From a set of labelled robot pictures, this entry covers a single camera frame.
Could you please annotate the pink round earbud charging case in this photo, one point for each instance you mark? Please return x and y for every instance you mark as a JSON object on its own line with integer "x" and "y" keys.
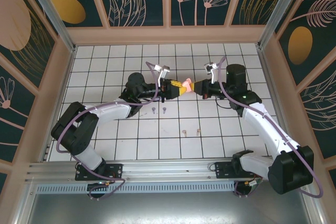
{"x": 187, "y": 83}

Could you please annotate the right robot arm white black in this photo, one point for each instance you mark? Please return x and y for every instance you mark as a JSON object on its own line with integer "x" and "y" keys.
{"x": 265, "y": 127}

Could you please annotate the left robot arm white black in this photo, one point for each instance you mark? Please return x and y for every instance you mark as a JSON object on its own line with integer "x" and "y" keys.
{"x": 110, "y": 110}

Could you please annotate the grey metal sheet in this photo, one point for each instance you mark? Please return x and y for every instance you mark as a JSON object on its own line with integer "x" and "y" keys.
{"x": 168, "y": 208}

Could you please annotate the aluminium mounting rail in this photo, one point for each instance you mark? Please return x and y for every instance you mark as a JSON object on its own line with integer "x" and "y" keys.
{"x": 168, "y": 169}

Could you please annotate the right aluminium corner post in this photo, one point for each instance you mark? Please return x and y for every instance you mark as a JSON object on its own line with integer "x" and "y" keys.
{"x": 279, "y": 11}

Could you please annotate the aluminium corner post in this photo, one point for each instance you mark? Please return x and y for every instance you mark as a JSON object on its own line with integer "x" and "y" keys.
{"x": 51, "y": 11}
{"x": 279, "y": 11}

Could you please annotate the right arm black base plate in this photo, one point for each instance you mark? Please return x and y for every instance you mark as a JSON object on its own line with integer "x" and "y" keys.
{"x": 223, "y": 170}

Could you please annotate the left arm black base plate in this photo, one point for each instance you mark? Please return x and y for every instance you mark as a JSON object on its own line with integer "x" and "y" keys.
{"x": 115, "y": 170}

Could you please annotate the left aluminium corner post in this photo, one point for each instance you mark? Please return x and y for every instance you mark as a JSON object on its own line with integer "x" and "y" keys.
{"x": 51, "y": 11}

